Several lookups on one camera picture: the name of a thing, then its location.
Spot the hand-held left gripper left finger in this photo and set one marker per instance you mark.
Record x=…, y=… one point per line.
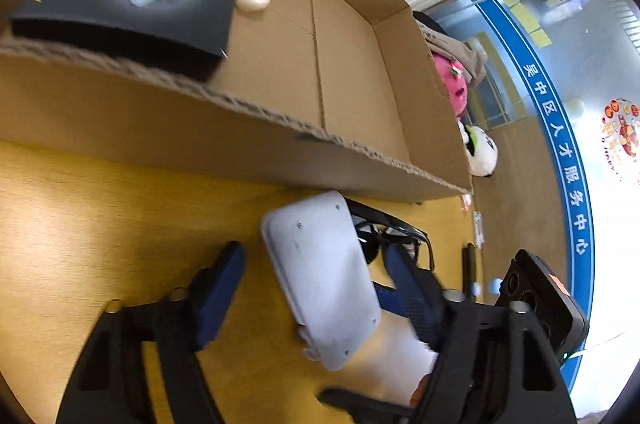
x=220, y=299

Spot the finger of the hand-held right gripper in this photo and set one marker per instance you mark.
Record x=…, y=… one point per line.
x=387, y=300
x=365, y=403

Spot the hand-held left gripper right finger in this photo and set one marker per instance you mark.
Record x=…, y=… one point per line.
x=407, y=294

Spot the white tissue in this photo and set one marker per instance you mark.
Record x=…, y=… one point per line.
x=400, y=359

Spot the white device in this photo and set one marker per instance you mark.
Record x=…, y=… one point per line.
x=320, y=274

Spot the brown cardboard box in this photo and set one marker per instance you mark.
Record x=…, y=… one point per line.
x=350, y=78

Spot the black pen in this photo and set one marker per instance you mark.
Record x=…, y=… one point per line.
x=469, y=269

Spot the black eyeglasses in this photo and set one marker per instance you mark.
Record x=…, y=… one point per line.
x=395, y=225

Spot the small white label strip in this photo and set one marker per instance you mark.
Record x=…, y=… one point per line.
x=479, y=229

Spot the blue door banner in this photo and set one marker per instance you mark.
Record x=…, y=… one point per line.
x=560, y=143

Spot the black and white panda plush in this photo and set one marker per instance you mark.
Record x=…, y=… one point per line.
x=480, y=148

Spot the round red door decal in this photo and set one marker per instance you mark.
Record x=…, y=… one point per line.
x=622, y=138

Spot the pink plush toy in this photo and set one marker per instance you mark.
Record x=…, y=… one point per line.
x=452, y=83

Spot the glass door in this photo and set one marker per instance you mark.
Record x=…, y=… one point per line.
x=550, y=68

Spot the black and beige canvas bag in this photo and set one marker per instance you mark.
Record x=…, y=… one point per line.
x=450, y=41

